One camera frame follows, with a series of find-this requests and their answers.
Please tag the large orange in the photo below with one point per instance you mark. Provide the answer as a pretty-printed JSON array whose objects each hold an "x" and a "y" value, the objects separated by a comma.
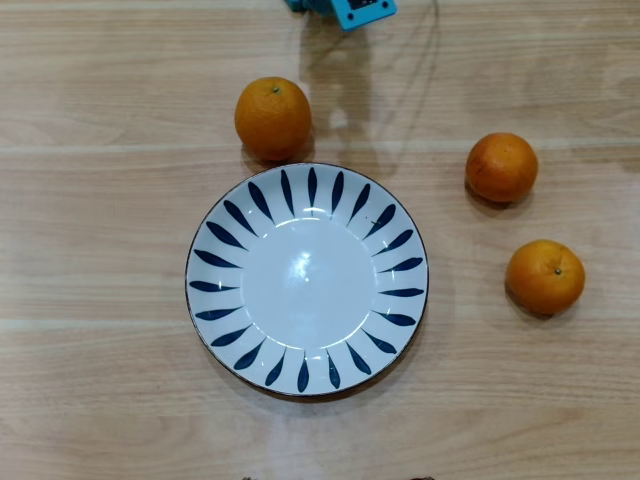
[{"x": 272, "y": 120}]

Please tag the small reddish orange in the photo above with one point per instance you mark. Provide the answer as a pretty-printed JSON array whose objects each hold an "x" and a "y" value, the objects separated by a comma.
[{"x": 501, "y": 167}]

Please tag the orange with green stem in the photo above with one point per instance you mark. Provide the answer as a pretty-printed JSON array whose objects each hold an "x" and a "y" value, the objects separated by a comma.
[{"x": 545, "y": 277}]

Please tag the teal robot base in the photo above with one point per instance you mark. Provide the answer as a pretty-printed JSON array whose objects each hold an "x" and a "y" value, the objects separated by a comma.
[{"x": 302, "y": 5}]

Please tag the white plate blue leaf pattern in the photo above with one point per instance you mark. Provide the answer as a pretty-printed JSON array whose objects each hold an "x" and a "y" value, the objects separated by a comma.
[{"x": 310, "y": 280}]

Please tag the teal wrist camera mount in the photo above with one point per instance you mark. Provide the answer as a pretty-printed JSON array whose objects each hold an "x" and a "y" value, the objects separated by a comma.
[{"x": 365, "y": 17}]

